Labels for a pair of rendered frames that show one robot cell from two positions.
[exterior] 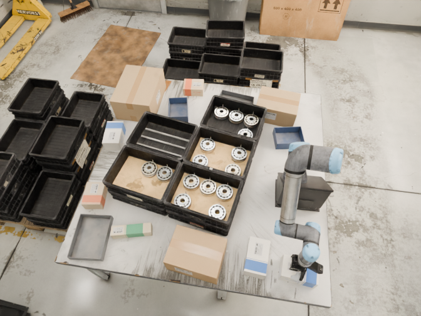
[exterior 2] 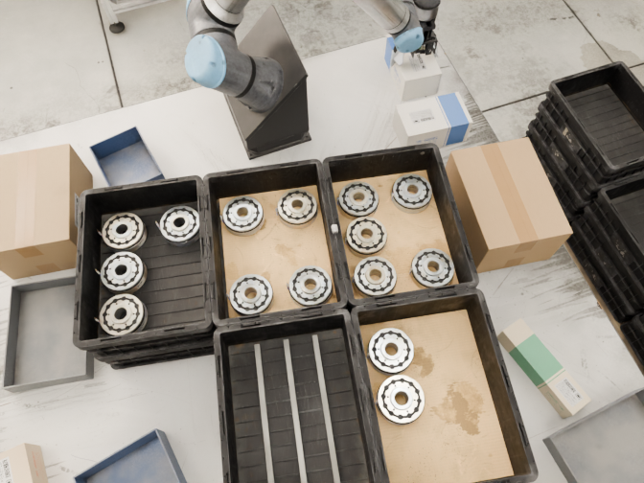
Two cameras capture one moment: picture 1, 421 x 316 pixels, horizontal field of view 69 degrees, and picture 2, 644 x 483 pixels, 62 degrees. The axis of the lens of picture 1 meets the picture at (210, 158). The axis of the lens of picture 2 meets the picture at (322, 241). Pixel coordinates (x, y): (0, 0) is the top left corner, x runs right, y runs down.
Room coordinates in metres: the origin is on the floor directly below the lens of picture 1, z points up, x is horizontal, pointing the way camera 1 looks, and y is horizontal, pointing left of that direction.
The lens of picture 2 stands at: (1.26, 0.49, 2.04)
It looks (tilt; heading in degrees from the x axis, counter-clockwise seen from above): 64 degrees down; 242
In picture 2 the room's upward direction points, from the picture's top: 1 degrees counter-clockwise
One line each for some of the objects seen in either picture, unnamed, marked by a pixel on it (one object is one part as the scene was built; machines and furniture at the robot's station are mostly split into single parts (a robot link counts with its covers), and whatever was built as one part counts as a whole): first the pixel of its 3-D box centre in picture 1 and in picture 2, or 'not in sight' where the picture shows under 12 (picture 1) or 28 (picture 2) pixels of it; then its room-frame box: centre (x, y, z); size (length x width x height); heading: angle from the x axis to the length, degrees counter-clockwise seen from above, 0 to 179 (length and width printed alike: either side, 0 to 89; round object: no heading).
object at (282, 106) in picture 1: (277, 106); (41, 211); (1.59, -0.51, 0.78); 0.30 x 0.22 x 0.16; 72
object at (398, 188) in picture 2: (217, 212); (412, 191); (0.71, -0.03, 0.86); 0.10 x 0.10 x 0.01
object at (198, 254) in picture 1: (196, 254); (500, 205); (0.50, 0.09, 0.78); 0.30 x 0.22 x 0.16; 73
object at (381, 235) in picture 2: (208, 186); (366, 235); (0.88, 0.02, 0.86); 0.10 x 0.10 x 0.01
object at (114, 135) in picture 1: (114, 135); not in sight; (1.38, 0.70, 0.75); 0.20 x 0.12 x 0.09; 178
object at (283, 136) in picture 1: (288, 137); (128, 166); (1.33, -0.57, 0.74); 0.20 x 0.15 x 0.07; 91
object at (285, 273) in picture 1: (299, 271); (411, 64); (0.40, -0.48, 0.74); 0.20 x 0.12 x 0.09; 75
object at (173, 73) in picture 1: (182, 77); not in sight; (2.51, 0.28, 0.26); 0.40 x 0.30 x 0.23; 80
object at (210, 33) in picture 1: (224, 47); not in sight; (2.84, -0.18, 0.37); 0.42 x 0.34 x 0.46; 80
